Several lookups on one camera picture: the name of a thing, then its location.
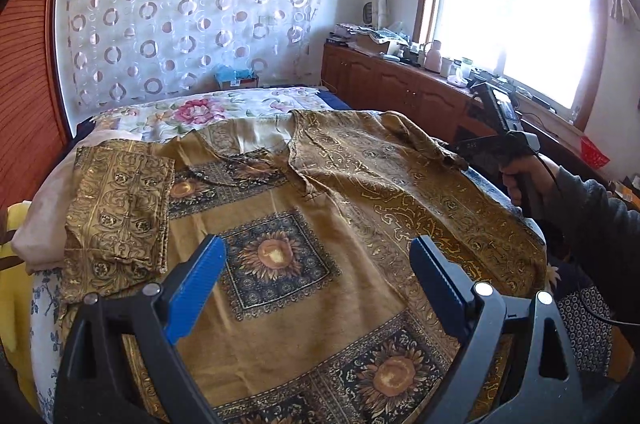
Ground red paper packet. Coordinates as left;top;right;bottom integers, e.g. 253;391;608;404
579;136;612;168

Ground pale pink blanket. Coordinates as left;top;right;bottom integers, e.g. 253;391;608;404
12;129;132;274

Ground person's right hand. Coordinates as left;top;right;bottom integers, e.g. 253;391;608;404
501;153;562;218

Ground yellow flowered cloth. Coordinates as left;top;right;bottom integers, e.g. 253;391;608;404
546;261;564;293

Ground pile of papers and boxes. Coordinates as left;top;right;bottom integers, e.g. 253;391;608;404
327;21;412;56

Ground person's patterned pants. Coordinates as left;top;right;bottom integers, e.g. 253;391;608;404
554;263;622;376

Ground pink flower quilt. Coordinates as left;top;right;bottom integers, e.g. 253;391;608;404
91;86;325;143

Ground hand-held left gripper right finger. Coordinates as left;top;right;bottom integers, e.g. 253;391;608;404
409;234;586;424

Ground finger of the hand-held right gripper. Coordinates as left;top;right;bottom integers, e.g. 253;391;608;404
448;135;502;157

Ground golden patterned shirt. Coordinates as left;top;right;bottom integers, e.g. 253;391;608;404
120;107;549;424

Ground blue cardboard box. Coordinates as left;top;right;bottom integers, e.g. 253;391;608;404
214;66;260;90

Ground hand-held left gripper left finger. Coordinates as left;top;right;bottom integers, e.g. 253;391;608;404
54;234;227;424

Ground reddish wooden wardrobe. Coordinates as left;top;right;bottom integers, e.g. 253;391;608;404
0;0;72;211

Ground circle patterned sheer curtain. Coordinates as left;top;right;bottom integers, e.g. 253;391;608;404
62;0;327;108

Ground folded golden patterned cloth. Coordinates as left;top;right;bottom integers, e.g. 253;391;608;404
61;139;176;305

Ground pink thermos jug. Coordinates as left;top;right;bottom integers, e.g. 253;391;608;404
423;40;444;73

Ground wooden cabinet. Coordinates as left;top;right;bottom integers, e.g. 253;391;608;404
320;41;612;186

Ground black cable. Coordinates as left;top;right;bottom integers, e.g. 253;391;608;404
534;151;640;328

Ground blue floral bedsheet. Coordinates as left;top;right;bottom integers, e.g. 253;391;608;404
29;168;552;424

